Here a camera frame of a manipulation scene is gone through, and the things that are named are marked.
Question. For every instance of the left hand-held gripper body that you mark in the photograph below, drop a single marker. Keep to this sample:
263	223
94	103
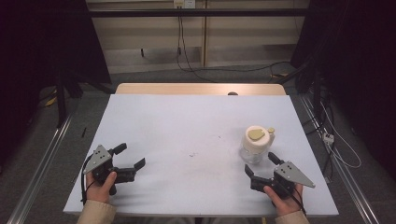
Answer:
104	169

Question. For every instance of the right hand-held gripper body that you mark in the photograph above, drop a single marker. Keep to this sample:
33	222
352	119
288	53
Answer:
289	175

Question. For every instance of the clear bottle with white cap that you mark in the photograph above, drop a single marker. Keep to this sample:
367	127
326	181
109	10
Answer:
257	141

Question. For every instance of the person's left hand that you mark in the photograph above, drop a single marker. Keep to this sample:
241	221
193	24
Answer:
98	193

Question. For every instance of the person's right hand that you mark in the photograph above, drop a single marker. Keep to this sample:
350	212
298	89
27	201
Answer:
288	205

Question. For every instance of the small black stick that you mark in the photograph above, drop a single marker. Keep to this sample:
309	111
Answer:
83	132

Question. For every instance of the white power strip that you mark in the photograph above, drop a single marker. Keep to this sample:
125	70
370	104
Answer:
328	137

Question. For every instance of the black metal stand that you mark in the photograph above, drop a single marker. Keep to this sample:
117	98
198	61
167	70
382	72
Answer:
316	90
61	102

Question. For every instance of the dark round table grommet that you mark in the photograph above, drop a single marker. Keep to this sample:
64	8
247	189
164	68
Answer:
232	93

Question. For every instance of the yellow tape strip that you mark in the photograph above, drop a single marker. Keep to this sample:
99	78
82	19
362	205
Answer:
50	101

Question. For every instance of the dark curtain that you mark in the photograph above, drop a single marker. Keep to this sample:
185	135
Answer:
361	68
40	56

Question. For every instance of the black horizontal bar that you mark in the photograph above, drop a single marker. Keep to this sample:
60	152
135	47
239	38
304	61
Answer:
199	12

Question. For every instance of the aluminium floor rail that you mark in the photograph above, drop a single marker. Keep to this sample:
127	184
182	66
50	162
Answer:
345	177
37	174

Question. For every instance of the white wall socket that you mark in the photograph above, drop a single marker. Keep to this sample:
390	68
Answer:
184	3

